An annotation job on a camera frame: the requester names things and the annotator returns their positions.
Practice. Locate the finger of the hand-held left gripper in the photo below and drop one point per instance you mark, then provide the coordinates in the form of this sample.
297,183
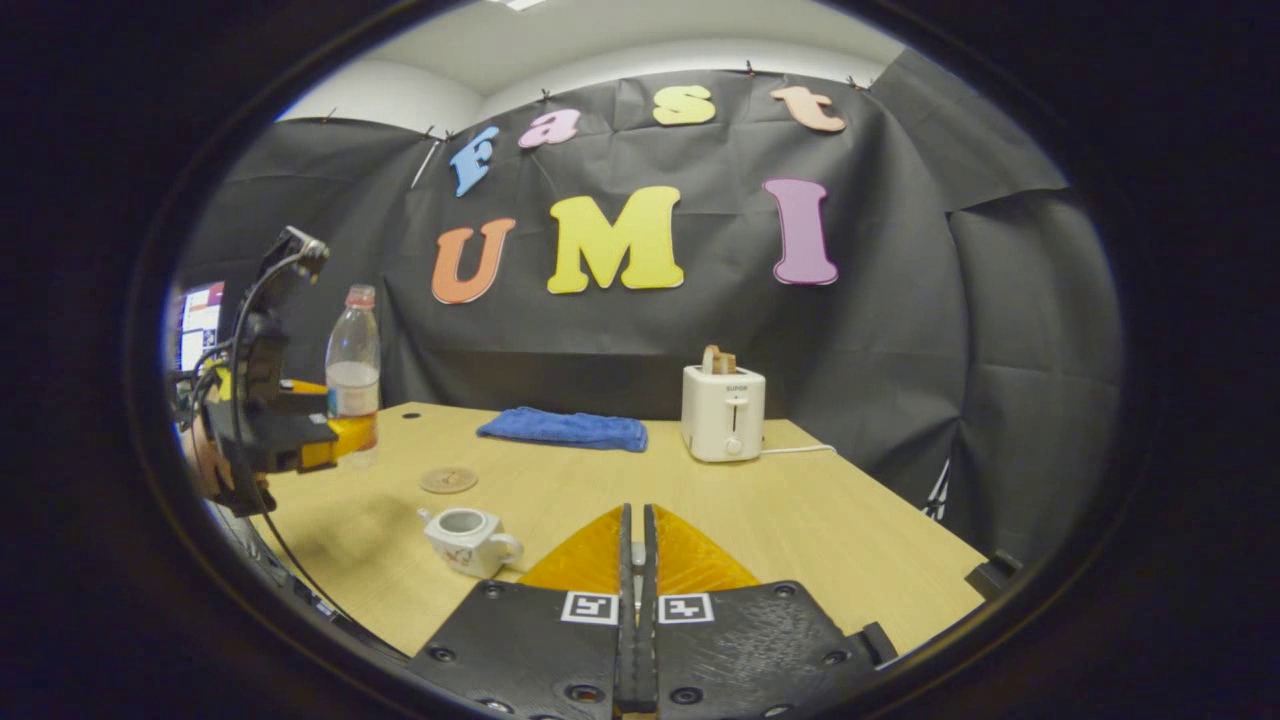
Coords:
295,440
305,402

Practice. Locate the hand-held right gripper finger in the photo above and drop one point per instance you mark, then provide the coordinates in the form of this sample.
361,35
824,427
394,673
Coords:
648,660
626,660

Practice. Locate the clear plastic water bottle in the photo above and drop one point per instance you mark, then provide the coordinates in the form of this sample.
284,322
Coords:
353,370

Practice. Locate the round brown coaster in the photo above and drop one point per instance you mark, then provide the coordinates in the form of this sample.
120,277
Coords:
449,480

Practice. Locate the white ceramic teacup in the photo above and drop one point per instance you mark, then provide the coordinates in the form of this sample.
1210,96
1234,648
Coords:
465,550

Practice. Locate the computer monitor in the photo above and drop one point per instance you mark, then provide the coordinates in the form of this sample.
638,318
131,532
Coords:
200,325

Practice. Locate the blue towel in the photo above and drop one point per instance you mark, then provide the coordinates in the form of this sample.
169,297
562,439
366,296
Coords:
565,430

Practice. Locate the white toaster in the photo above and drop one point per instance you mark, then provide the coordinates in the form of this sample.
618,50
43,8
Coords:
722,415

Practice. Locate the toast slice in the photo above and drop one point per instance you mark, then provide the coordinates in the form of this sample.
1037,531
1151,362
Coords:
720,360

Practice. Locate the small dark block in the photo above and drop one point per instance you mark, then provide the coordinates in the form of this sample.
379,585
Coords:
993,575

